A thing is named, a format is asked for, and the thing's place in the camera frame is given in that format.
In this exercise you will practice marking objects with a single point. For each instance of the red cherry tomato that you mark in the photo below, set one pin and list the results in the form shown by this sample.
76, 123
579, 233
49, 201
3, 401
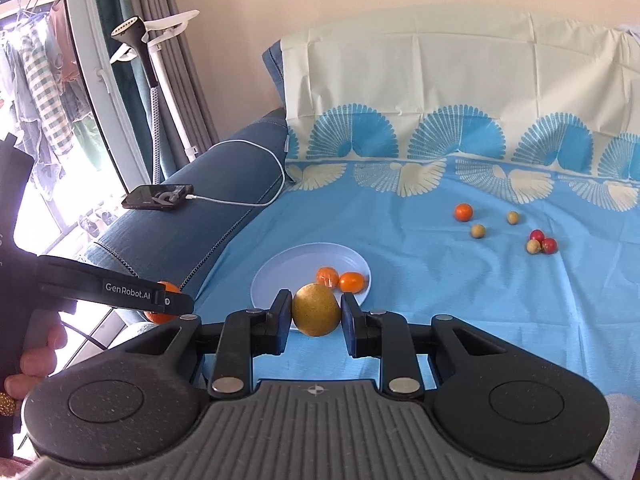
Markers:
550, 245
536, 235

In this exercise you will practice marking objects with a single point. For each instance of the black smartphone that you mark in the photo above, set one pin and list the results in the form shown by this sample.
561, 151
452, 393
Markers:
155, 196

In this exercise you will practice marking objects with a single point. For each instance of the orange tangerine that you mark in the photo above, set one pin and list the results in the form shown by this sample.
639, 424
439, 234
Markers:
351, 281
463, 212
170, 288
327, 275

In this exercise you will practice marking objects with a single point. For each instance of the person's left hand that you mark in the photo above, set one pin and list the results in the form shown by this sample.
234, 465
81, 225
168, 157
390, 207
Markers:
46, 337

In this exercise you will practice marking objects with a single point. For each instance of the sliding door frame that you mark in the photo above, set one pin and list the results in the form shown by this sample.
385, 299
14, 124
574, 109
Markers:
95, 75

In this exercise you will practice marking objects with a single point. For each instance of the tan longan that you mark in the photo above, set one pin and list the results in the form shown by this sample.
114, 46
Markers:
512, 217
533, 246
477, 231

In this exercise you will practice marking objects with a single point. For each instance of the blue fan-print sheet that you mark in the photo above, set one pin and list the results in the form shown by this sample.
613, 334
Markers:
450, 285

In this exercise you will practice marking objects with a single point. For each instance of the light blue cloth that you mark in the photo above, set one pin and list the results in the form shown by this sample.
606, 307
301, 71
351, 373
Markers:
629, 35

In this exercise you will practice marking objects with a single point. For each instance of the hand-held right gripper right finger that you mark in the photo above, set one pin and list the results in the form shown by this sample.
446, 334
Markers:
348, 327

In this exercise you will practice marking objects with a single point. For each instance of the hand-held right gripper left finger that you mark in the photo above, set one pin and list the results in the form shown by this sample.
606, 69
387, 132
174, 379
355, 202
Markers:
283, 327

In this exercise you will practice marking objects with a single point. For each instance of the white fabric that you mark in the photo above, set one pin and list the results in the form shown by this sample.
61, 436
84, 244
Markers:
622, 425

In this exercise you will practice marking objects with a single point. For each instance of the dark teal curtain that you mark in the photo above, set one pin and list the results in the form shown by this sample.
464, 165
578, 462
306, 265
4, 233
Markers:
127, 95

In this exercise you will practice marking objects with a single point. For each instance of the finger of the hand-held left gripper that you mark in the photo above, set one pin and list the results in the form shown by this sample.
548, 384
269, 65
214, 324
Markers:
90, 282

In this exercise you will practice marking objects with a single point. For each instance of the grey shoes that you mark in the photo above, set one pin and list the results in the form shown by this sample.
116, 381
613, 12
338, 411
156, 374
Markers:
97, 220

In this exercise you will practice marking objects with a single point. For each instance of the yellow-brown round fruit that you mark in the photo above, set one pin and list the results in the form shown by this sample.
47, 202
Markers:
316, 316

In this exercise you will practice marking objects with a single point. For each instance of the light blue plate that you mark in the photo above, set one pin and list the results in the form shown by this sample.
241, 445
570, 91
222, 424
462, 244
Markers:
300, 267

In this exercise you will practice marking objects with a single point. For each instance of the row of hanging clothes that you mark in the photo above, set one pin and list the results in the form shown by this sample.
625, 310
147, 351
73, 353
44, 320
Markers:
42, 90

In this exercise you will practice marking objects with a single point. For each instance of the garment steamer stand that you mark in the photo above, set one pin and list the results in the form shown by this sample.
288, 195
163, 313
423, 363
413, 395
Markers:
160, 67

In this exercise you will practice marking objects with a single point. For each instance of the grey curtain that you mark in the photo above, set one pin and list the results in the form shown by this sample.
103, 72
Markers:
187, 75

